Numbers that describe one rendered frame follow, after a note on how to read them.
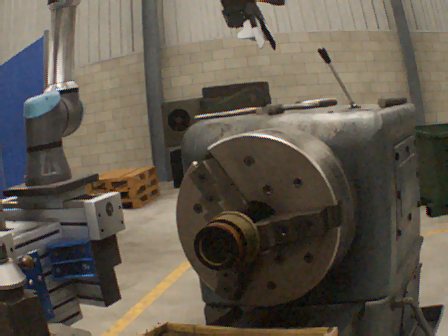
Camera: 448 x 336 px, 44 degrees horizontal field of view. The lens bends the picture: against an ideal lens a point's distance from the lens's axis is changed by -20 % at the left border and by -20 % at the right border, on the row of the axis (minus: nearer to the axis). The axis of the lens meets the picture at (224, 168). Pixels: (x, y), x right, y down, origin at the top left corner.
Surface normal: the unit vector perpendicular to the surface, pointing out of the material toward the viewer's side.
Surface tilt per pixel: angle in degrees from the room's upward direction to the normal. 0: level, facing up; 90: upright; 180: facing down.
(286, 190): 90
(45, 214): 90
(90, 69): 90
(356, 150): 90
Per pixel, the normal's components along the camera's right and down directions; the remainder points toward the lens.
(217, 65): -0.21, 0.13
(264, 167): -0.47, 0.14
